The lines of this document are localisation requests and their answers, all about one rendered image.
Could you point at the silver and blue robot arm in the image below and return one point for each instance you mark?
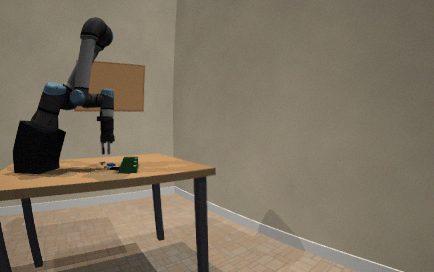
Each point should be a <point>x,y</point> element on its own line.
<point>55,98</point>

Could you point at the green three-compartment bin rack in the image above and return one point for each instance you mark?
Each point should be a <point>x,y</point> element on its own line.
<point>131,165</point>

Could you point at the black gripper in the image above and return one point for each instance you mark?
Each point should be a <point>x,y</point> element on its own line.
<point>107,127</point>

